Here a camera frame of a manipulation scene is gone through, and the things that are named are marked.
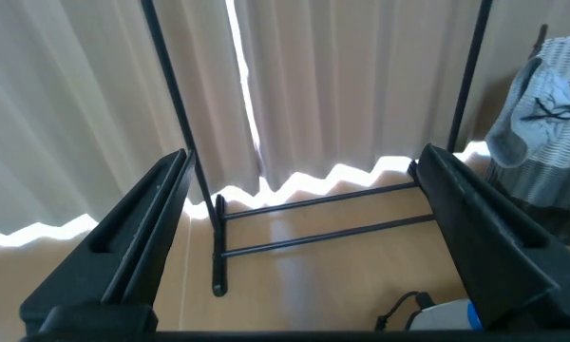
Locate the pale grey shorts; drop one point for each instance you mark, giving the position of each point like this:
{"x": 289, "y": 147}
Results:
{"x": 508, "y": 138}

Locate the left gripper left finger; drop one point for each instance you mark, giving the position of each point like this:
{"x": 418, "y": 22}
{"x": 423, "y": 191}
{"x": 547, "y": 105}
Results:
{"x": 100, "y": 275}

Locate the black clothes rack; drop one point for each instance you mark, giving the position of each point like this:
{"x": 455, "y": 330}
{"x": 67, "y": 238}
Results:
{"x": 218, "y": 247}

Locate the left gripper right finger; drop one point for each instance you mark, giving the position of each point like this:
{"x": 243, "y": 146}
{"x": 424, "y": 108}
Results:
{"x": 494, "y": 247}

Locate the white laundry basket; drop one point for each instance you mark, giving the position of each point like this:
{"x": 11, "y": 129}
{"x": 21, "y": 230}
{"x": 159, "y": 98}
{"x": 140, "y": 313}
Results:
{"x": 560, "y": 180}

